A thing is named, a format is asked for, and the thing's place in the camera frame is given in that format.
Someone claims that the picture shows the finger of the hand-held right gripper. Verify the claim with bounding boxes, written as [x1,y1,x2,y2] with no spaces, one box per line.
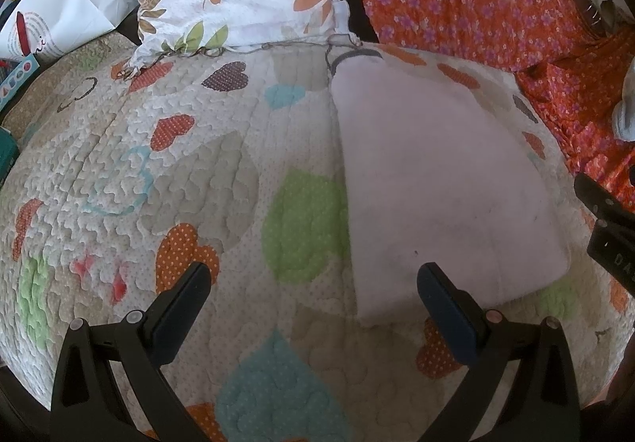
[574,171,635,231]

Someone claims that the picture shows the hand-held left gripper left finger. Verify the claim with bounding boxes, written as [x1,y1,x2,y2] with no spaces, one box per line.
[50,262,212,442]

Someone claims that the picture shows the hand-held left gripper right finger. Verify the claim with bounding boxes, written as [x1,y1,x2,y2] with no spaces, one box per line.
[417,262,581,442]

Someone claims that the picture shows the grey soft object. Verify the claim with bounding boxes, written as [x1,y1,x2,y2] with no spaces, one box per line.
[611,97,635,142]

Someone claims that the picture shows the quilted heart-print bedspread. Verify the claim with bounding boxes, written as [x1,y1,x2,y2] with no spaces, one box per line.
[0,33,635,442]

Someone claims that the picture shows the clear plastic bottle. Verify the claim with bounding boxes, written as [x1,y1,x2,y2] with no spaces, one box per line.
[578,0,612,33]

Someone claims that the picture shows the teal box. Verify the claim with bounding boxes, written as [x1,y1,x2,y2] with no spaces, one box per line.
[0,127,21,185]

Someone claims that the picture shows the colourful shapes box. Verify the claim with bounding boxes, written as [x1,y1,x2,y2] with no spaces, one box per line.
[0,52,48,113]

